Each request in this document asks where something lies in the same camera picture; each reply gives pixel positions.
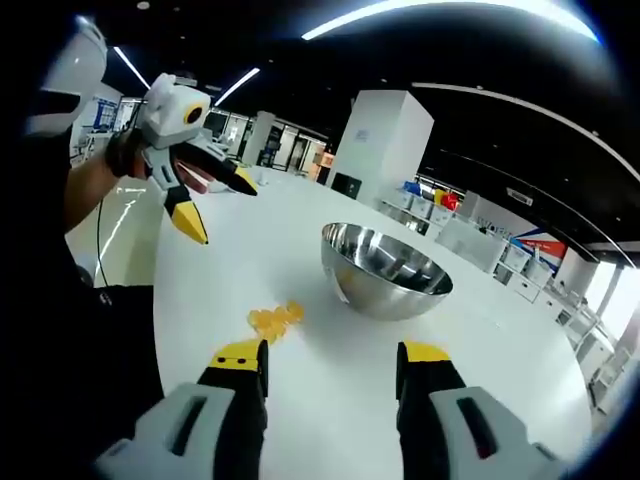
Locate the white cabinet row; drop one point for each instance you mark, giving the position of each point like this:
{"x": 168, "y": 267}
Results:
{"x": 540, "y": 277}

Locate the shelf with coloured bins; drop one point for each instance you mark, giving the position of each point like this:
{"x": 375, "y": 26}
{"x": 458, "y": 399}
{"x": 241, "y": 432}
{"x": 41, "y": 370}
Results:
{"x": 432, "y": 197}

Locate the white square pillar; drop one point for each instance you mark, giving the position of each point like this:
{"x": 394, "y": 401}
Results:
{"x": 380, "y": 140}

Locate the black box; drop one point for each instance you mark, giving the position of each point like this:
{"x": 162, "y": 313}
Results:
{"x": 346, "y": 186}

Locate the stainless steel bowl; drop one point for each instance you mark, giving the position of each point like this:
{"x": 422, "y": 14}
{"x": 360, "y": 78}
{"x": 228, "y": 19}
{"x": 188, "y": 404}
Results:
{"x": 385, "y": 280}

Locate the long ceiling light strip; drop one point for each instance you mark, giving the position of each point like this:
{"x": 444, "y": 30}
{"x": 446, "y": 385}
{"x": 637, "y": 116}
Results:
{"x": 400, "y": 12}

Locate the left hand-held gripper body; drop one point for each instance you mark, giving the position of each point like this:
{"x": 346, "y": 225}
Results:
{"x": 167, "y": 117}

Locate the pile of yellow QQ candy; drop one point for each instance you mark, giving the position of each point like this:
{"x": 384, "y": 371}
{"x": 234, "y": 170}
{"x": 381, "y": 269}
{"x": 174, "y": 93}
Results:
{"x": 275, "y": 320}

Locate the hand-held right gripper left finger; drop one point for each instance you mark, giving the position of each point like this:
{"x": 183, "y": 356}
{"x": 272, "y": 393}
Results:
{"x": 220, "y": 415}

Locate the white table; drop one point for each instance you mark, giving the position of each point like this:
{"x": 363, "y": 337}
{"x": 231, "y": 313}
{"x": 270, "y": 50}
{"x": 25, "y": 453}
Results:
{"x": 310, "y": 240}

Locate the person's left hand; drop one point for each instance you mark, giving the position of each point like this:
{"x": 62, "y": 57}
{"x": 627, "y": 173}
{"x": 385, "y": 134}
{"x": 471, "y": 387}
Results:
{"x": 122, "y": 152}

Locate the white desk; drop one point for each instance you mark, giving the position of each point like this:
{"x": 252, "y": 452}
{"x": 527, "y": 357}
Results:
{"x": 467, "y": 242}

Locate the person's dark clothing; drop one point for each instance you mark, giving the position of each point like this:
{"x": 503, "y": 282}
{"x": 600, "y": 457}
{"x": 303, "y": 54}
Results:
{"x": 75, "y": 360}

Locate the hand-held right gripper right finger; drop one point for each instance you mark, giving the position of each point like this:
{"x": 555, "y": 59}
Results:
{"x": 440, "y": 420}

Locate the white worn device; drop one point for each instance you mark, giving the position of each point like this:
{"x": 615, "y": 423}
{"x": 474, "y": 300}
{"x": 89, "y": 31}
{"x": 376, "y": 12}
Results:
{"x": 77, "y": 60}

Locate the small white object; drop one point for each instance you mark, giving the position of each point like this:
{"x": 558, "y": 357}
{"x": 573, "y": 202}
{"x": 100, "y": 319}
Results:
{"x": 263, "y": 179}

